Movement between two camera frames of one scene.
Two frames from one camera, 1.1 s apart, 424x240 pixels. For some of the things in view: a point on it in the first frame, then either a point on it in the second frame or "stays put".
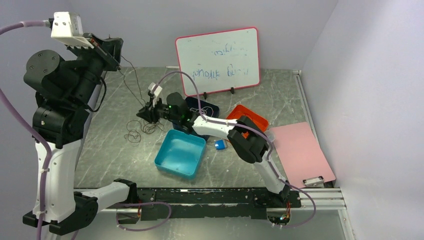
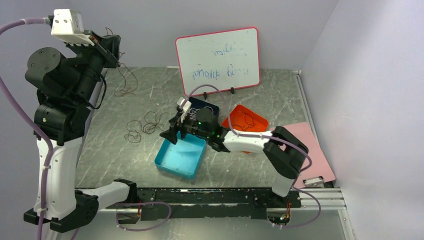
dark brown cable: [133, 126] stays put
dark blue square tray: [208, 109] stays put
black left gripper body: [91, 64] stays put
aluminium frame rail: [312, 199] stays put
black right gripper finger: [152, 109] -> [176, 123]
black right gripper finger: [148, 115] -> [170, 135]
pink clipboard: [300, 154] stays put
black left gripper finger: [111, 47] stays put
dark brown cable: [137, 81] -> [131, 83]
